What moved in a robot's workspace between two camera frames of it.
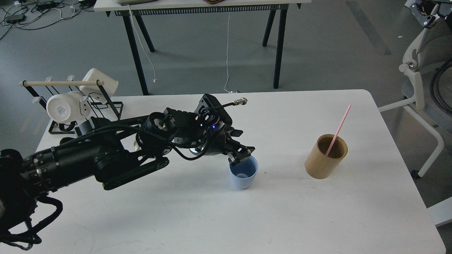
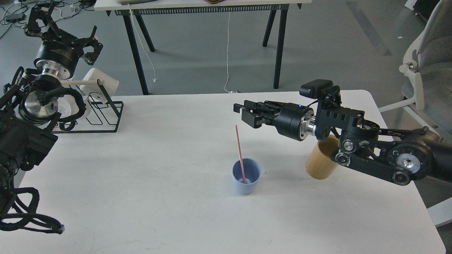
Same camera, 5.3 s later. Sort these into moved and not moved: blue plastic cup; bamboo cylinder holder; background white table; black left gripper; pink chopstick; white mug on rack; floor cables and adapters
Moved: pink chopstick; black left gripper; blue plastic cup
Not moved: floor cables and adapters; bamboo cylinder holder; white mug on rack; background white table
